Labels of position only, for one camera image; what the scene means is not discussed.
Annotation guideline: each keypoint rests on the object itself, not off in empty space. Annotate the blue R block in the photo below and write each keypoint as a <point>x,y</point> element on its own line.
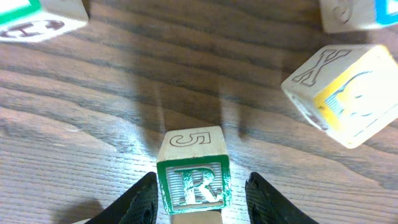
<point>353,15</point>

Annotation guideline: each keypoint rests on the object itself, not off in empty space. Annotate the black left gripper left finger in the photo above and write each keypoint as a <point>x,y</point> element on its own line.
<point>138,205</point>

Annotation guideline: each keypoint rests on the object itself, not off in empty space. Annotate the red A block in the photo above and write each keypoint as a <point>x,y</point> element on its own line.
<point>204,217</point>

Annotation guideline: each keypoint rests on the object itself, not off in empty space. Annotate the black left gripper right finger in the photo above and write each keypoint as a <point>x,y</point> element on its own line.
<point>266,205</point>

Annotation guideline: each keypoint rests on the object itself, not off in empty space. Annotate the green R block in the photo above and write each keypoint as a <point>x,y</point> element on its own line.
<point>194,170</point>

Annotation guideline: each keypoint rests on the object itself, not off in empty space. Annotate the yellow G block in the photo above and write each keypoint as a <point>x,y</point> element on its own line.
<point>347,91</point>

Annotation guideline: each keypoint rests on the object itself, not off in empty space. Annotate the green J block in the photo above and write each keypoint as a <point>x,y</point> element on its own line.
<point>38,20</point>

